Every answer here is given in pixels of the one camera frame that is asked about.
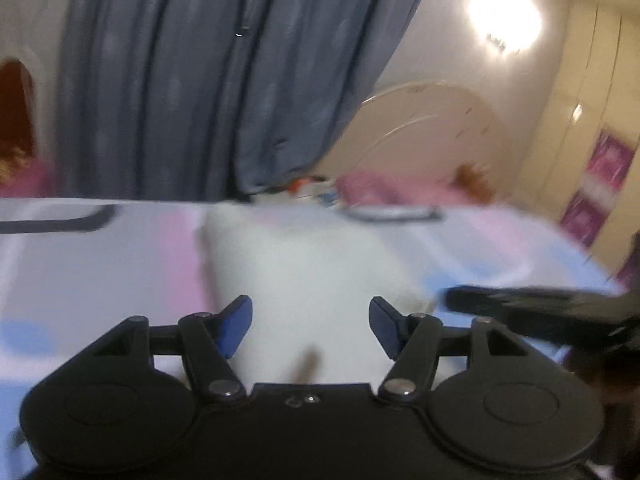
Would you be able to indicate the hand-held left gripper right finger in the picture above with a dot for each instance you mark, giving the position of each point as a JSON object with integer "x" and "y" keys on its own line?
{"x": 386, "y": 325}

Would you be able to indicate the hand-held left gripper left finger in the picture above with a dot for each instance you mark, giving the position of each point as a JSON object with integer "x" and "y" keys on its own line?
{"x": 235, "y": 322}

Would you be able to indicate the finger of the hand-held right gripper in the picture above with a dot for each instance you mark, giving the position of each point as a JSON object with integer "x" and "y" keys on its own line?
{"x": 510, "y": 300}

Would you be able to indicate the small white garment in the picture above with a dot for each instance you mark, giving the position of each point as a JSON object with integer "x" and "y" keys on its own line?
{"x": 310, "y": 280}

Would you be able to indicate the orange plush toy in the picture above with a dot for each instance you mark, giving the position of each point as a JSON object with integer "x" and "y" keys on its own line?
{"x": 11, "y": 162}
{"x": 474, "y": 182}

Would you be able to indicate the pink blue white bed sheet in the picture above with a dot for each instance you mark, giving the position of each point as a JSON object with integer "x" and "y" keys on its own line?
{"x": 125, "y": 260}

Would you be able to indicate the bedside clutter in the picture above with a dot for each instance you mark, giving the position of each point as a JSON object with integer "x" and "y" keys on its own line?
{"x": 315, "y": 190}

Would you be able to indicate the round white headboard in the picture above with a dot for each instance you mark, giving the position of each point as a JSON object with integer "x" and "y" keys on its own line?
{"x": 430, "y": 130}

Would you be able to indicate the cream wardrobe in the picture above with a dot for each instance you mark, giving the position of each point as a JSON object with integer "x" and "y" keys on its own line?
{"x": 580, "y": 90}

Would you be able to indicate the blue-grey curtain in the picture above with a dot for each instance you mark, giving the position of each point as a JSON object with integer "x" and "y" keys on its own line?
{"x": 200, "y": 85}

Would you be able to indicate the dark red heart headboard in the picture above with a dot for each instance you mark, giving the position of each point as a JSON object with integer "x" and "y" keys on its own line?
{"x": 15, "y": 105}

